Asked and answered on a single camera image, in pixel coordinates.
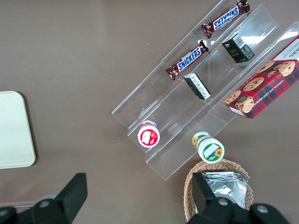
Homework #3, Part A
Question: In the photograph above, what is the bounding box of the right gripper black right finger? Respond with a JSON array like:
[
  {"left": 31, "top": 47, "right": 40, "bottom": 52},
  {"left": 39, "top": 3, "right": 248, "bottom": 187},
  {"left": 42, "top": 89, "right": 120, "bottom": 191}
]
[{"left": 189, "top": 172, "right": 251, "bottom": 224}]

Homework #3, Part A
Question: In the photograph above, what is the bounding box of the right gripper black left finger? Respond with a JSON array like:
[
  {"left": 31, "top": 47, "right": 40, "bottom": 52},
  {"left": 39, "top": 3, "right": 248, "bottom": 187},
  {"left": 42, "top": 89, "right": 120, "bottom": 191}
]
[{"left": 30, "top": 172, "right": 88, "bottom": 224}]

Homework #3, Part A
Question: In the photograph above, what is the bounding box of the light wicker basket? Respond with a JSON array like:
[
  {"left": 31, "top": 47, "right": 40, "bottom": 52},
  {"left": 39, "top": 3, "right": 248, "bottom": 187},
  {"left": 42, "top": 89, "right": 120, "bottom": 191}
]
[{"left": 183, "top": 158, "right": 254, "bottom": 224}]

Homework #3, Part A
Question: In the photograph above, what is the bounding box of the beige plastic tray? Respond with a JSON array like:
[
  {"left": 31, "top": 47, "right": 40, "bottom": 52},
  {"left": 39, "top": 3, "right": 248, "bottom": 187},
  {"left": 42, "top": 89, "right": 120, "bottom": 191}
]
[{"left": 0, "top": 91, "right": 36, "bottom": 170}]

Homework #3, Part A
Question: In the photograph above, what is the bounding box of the silver foil packet stack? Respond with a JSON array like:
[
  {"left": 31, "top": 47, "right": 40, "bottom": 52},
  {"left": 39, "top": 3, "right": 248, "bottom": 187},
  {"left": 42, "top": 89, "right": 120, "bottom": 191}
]
[{"left": 201, "top": 171, "right": 249, "bottom": 210}]

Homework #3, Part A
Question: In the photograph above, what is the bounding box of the green sunflower yogurt bottle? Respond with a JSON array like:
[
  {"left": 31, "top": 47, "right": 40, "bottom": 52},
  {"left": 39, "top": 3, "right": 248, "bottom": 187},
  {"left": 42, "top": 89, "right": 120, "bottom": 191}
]
[{"left": 192, "top": 131, "right": 226, "bottom": 164}]

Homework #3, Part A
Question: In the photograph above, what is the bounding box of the red strawberry yogurt bottle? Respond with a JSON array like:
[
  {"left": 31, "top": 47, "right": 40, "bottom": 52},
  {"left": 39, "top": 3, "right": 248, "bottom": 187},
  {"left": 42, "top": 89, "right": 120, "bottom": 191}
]
[{"left": 136, "top": 119, "right": 161, "bottom": 148}]

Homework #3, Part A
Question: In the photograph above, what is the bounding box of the small black carton box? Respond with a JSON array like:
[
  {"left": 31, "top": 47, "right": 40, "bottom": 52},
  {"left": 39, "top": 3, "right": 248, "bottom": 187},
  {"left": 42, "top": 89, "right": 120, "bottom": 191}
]
[
  {"left": 183, "top": 72, "right": 212, "bottom": 101},
  {"left": 221, "top": 33, "right": 256, "bottom": 64}
]

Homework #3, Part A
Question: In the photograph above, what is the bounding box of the clear acrylic stepped shelf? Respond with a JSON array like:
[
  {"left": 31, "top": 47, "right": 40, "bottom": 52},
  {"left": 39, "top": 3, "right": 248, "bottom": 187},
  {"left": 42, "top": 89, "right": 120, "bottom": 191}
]
[{"left": 111, "top": 0, "right": 299, "bottom": 182}]

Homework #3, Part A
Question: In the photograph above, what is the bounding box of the red tartan cookie box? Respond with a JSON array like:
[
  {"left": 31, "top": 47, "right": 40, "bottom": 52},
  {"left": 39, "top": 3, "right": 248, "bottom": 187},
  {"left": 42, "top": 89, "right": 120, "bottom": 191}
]
[{"left": 223, "top": 35, "right": 299, "bottom": 120}]

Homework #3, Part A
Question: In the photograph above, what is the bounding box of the Snickers chocolate bar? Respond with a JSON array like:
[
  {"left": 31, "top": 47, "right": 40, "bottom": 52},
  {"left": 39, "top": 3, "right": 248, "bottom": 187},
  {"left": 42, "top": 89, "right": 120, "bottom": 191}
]
[
  {"left": 201, "top": 0, "right": 251, "bottom": 39},
  {"left": 165, "top": 40, "right": 209, "bottom": 81}
]

